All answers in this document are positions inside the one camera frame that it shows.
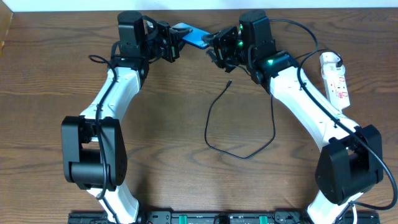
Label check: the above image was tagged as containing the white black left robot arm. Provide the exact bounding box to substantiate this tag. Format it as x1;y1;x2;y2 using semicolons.
61;17;193;223

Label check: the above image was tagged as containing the white power strip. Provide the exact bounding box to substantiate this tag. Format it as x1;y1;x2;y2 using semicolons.
322;70;350;111

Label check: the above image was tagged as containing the white usb wall charger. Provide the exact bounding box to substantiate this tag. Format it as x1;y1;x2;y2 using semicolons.
320;52;346;79

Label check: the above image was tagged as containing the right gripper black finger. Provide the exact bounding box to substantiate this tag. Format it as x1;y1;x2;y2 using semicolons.
201;32;218;44
206;49;218;64

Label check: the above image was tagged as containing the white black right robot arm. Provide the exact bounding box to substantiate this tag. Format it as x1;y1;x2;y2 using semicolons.
202;24;385;223

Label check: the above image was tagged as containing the white power strip cord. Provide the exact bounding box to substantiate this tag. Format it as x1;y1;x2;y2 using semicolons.
348;202;358;224

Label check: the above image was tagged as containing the blue galaxy smartphone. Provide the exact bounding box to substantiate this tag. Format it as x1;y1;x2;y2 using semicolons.
172;22;209;49

